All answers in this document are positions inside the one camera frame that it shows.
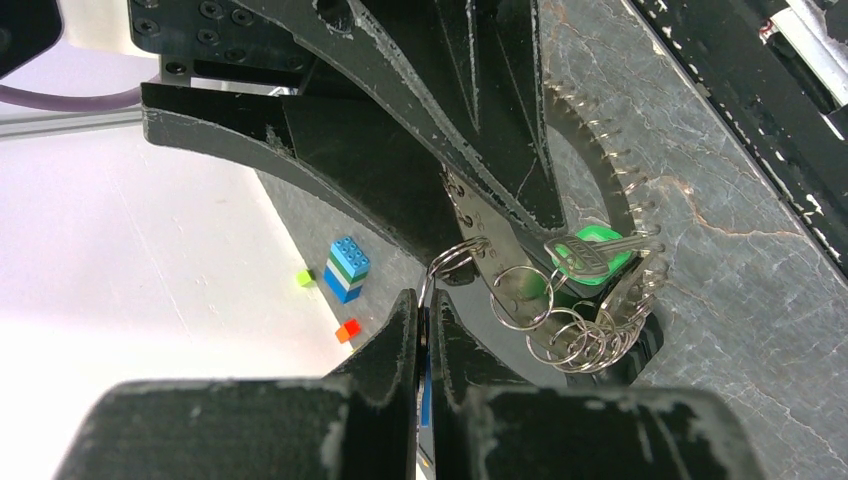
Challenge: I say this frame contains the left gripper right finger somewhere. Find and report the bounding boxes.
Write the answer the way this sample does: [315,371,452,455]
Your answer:
[429,289,764,479]

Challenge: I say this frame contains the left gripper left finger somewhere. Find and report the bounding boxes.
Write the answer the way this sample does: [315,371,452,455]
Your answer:
[57,289,418,479]

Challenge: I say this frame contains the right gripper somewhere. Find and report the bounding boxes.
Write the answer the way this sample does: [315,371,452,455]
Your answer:
[127,0,462,264]

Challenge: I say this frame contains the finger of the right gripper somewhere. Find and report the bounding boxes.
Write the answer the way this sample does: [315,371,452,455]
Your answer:
[246,1,566,232]

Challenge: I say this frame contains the blue key tag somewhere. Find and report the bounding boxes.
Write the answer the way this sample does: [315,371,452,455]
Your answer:
[419,355,432,428]

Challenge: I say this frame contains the metal disc keyring with rings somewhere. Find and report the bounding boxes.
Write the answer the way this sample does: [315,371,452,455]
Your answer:
[431,80,668,375]

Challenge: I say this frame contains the green key tag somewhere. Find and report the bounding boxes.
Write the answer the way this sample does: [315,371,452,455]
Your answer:
[545,225,635,286]

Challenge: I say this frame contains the red small block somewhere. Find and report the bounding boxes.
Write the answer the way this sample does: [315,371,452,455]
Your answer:
[335,318,361,344]

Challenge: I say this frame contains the blue green stacked bricks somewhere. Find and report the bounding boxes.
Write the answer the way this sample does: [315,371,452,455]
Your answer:
[323,236,371,304]

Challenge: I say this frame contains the green small cube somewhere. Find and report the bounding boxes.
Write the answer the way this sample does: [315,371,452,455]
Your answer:
[295,269,316,288]

